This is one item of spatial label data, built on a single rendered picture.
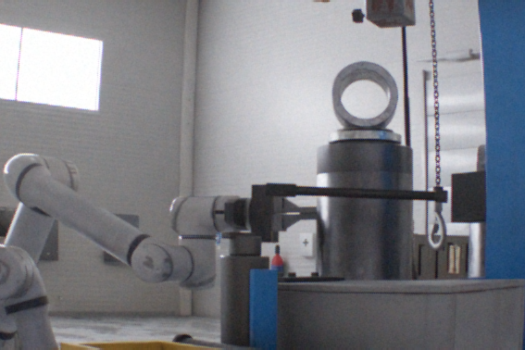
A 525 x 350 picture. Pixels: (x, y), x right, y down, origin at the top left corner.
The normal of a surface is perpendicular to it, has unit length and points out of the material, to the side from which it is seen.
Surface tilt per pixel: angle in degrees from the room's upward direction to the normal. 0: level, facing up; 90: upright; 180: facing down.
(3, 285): 92
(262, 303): 90
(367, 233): 90
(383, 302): 90
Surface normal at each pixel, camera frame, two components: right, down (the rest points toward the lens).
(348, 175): -0.40, -0.09
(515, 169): -0.70, -0.07
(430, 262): 0.71, -0.06
